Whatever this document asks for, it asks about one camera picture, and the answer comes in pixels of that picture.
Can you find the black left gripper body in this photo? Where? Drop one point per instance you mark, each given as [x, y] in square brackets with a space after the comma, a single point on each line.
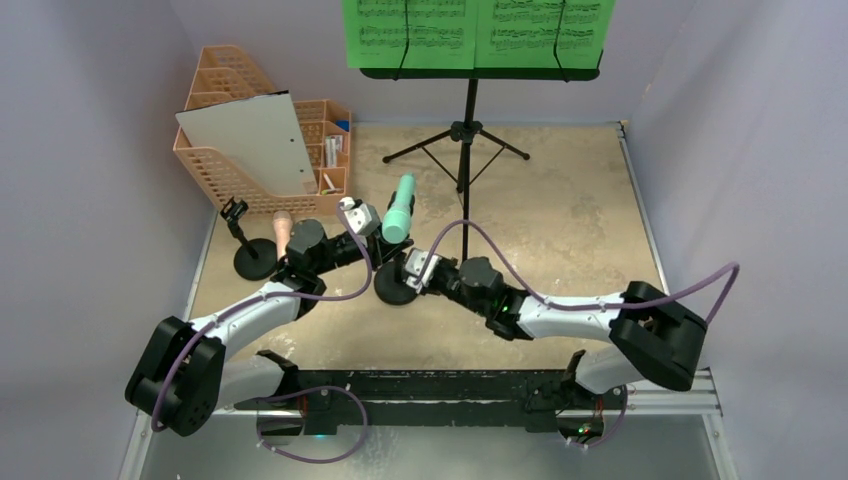
[374, 249]

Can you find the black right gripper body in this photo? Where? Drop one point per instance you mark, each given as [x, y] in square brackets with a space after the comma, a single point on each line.
[433, 282]

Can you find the mint green toy microphone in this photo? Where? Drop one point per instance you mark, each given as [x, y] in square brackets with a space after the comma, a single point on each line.
[399, 208]

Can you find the pink toy microphone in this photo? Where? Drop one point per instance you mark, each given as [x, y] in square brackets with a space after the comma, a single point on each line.
[282, 224]

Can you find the black round microphone stand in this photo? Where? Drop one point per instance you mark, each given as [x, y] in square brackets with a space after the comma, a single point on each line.
[255, 259]

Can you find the peach plastic file organizer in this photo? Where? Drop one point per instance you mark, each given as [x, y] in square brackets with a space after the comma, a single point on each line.
[225, 73]

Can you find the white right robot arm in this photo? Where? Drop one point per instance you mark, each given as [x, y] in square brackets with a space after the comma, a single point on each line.
[651, 336]

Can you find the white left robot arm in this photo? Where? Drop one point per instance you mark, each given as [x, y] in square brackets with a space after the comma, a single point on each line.
[179, 377]

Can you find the yellow tip white pen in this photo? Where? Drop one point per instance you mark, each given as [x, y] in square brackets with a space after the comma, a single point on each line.
[327, 182]

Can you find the white marker tube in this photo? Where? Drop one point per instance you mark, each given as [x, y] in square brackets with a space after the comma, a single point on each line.
[335, 145]

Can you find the black music stand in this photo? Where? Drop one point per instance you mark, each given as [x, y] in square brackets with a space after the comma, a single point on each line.
[468, 128]

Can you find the grey folder board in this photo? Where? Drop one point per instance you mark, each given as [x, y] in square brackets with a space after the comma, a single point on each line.
[261, 135]

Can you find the green sheet music left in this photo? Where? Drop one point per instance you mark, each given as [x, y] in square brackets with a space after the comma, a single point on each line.
[427, 34]

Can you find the green sheet music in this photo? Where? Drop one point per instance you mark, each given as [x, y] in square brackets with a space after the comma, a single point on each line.
[542, 34]
[427, 34]

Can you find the green sheet music right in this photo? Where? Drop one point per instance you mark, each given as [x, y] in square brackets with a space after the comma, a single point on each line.
[542, 34]

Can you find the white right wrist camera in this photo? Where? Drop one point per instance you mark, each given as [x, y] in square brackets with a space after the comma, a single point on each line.
[420, 264]

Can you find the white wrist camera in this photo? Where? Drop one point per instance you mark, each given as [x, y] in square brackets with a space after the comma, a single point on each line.
[420, 264]
[361, 217]

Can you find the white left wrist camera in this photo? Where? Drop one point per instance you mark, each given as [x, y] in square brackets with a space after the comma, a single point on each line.
[361, 217]

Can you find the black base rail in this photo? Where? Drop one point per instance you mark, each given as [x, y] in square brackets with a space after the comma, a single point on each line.
[537, 401]

